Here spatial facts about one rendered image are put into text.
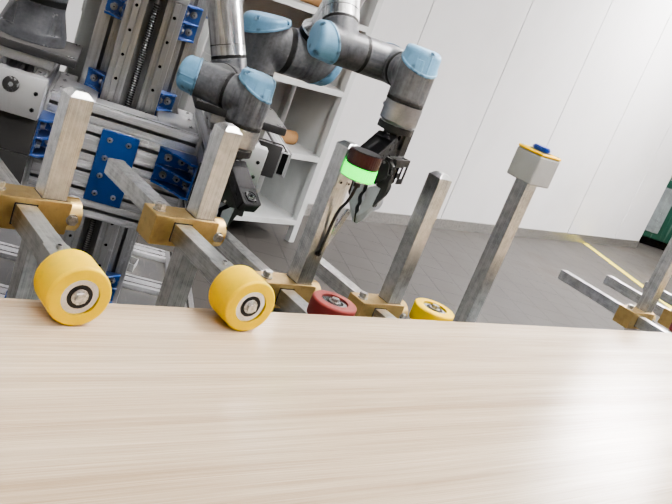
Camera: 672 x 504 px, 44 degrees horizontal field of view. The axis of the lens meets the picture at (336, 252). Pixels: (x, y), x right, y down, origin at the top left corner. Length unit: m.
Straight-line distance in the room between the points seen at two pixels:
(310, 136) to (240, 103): 3.09
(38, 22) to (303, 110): 2.96
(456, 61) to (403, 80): 4.26
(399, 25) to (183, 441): 4.61
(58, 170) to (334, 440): 0.55
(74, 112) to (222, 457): 0.55
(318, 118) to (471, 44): 1.61
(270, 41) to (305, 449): 1.25
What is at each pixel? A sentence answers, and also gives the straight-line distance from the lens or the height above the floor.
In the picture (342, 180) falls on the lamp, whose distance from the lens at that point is 1.49.
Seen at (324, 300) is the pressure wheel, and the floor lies 0.91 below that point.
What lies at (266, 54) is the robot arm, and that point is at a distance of 2.03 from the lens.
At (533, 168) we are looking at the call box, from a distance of 1.81.
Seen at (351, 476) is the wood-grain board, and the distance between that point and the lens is 0.96.
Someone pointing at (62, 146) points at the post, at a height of 1.05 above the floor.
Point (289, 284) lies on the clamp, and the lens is 1.52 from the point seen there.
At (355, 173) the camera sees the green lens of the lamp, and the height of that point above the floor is 1.11.
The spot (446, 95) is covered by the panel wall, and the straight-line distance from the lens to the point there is 5.92.
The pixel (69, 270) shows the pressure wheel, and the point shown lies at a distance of 1.03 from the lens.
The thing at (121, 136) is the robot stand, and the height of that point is 0.90.
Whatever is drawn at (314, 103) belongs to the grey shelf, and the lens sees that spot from 4.75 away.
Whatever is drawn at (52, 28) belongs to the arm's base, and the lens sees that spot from 2.03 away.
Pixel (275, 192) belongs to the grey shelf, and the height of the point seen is 0.19.
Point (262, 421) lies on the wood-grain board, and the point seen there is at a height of 0.90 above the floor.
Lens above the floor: 1.38
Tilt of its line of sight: 16 degrees down
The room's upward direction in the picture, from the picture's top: 21 degrees clockwise
